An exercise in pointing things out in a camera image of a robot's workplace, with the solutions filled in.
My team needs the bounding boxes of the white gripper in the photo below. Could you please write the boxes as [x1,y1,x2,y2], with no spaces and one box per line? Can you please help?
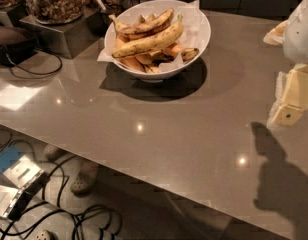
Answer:
[263,0,308,127]

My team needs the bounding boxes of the white paper bowl liner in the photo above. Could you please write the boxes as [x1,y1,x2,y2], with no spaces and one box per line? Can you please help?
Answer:
[98,0,211,81]

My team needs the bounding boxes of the small dark-tipped banana right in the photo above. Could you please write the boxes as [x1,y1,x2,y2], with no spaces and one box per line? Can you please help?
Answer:
[181,48,199,62]

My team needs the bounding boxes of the large front yellow banana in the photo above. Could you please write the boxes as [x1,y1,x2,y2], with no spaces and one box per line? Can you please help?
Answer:
[112,14,184,58]

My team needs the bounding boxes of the orange banana bottom left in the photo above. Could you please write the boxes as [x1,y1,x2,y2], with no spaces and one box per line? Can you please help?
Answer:
[115,35,144,72]

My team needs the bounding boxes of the upper spotted yellow banana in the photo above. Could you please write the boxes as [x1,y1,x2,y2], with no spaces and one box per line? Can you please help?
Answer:
[109,8,174,36]

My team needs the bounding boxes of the small dark cup with tongs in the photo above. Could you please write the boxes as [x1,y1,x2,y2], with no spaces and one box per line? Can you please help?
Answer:
[87,0,125,26]

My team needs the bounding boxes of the grey metal stand box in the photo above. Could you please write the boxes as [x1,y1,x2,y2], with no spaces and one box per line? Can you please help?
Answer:
[20,8,107,59]

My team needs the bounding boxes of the beige clog shoe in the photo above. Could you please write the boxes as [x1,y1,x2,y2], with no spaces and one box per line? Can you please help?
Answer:
[70,160,99,196]
[43,144,66,161]

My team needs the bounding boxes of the dark brown round appliance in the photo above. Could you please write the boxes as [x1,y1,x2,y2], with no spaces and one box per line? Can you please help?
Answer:
[0,22,37,66]

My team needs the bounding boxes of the blue box on floor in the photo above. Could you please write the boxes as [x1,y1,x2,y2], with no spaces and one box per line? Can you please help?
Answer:
[0,146,24,173]

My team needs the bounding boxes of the silver electronics box on floor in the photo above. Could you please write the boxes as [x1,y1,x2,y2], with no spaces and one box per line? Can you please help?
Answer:
[0,155,48,220]

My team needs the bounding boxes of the black appliance cable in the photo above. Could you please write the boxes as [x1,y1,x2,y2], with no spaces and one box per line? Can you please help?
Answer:
[0,39,64,77]

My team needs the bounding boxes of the black floor cables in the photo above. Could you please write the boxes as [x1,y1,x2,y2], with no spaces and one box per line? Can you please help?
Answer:
[0,127,124,240]

